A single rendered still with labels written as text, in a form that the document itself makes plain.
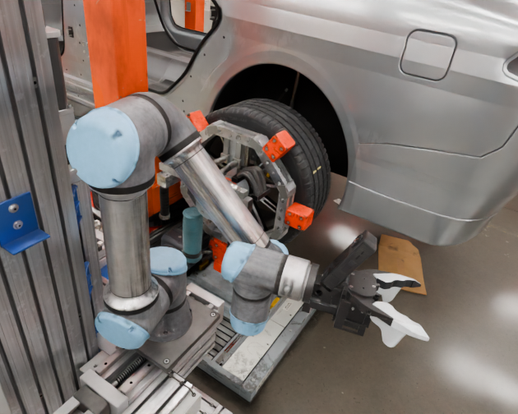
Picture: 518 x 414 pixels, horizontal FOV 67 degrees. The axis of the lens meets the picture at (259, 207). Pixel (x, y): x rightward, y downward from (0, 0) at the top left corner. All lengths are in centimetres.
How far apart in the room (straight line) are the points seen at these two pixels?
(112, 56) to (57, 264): 94
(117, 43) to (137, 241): 103
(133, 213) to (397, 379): 177
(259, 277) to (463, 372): 188
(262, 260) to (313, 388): 144
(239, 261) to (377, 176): 113
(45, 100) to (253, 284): 49
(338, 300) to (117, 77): 127
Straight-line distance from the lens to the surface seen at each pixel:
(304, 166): 154
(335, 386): 211
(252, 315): 76
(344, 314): 70
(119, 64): 169
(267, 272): 69
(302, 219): 151
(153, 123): 70
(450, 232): 180
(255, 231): 83
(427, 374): 235
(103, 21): 169
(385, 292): 77
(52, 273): 97
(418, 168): 169
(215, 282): 213
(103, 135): 65
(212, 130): 160
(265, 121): 156
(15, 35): 77
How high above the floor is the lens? 169
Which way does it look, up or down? 32 degrees down
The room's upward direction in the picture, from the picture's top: 8 degrees clockwise
